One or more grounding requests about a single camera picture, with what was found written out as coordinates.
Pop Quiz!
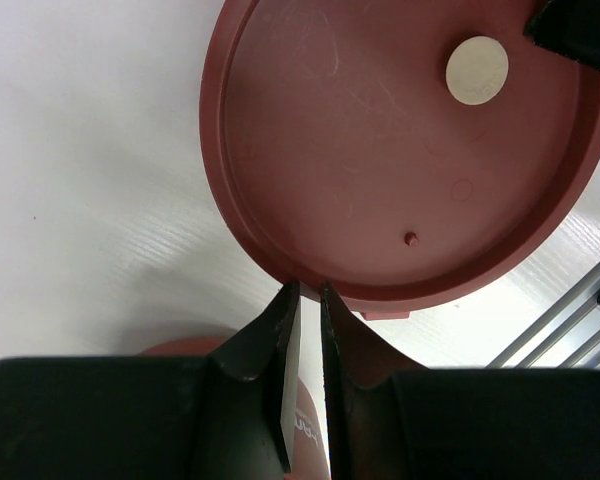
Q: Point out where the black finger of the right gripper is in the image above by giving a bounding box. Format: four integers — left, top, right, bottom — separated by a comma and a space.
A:
524, 0, 600, 71

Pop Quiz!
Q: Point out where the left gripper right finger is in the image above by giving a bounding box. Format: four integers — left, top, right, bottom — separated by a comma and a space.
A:
320, 284, 600, 479

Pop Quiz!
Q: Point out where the red steel bowl with handle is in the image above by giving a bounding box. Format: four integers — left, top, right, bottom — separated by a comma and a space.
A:
360, 311, 410, 321

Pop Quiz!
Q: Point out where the aluminium front rail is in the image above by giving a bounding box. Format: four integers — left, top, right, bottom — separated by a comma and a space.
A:
487, 262, 600, 369

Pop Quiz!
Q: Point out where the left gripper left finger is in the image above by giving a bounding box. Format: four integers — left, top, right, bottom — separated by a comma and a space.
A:
0, 283, 300, 479

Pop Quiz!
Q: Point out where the red lid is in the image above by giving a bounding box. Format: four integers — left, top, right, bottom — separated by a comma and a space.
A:
199, 1, 600, 312

